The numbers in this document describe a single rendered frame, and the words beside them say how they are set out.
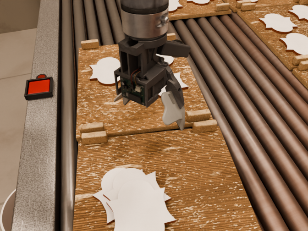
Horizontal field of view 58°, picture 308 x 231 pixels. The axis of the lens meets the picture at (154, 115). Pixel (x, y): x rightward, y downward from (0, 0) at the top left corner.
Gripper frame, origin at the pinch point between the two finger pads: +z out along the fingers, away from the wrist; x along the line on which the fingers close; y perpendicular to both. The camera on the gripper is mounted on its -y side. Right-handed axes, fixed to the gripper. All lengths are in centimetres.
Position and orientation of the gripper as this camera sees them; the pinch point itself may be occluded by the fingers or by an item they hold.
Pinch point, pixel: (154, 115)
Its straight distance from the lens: 60.8
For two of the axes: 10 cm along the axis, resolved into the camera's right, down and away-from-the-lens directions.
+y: -5.6, 5.5, -6.2
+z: 0.1, 7.5, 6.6
